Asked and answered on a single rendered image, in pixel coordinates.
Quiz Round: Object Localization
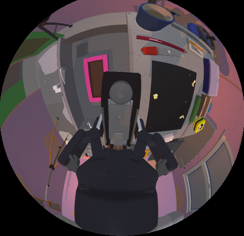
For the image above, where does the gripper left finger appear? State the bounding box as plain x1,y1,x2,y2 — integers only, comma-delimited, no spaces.
58,114,105,171

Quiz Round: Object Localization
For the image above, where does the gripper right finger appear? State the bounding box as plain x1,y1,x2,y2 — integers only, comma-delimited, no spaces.
132,118,179,175

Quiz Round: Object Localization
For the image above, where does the brown wooden block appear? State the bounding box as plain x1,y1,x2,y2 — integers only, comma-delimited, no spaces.
196,94,212,118

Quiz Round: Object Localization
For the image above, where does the pink plane rest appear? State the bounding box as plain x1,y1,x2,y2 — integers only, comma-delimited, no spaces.
83,54,109,103

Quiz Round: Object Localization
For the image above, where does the orange bow saw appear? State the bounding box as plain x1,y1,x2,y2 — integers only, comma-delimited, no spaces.
45,116,68,202

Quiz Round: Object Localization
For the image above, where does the yellow tape measure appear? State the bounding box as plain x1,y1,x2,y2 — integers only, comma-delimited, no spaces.
192,116,206,134

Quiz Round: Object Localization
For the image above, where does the black ribbed mat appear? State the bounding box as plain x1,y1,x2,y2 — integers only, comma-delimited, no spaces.
145,60,197,134

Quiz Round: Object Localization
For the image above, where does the green cylinder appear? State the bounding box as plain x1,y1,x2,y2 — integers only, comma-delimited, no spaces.
189,94,202,124

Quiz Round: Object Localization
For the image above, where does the grey cabinet with blue-edged doors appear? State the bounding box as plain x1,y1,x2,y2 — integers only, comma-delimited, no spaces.
182,138,234,214

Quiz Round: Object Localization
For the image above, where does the navy blue book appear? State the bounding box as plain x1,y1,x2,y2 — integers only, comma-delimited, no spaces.
201,58,211,95

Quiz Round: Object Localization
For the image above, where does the lilac dotted pad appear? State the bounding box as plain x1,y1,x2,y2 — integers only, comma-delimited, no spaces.
208,60,220,97

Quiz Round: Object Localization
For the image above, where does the red utility knife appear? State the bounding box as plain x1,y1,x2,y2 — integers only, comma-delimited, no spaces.
140,46,182,58

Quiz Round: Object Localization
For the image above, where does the grey metal bar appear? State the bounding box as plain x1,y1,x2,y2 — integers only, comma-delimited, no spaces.
170,22,211,49

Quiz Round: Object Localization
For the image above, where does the navy tape roll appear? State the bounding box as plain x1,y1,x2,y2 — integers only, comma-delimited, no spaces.
136,2,175,32

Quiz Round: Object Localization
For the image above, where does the black metal frame stand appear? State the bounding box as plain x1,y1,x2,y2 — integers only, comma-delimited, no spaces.
36,20,74,40

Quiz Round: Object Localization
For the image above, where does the blue tool with black handle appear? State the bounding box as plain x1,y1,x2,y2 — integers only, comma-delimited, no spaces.
187,22,216,51

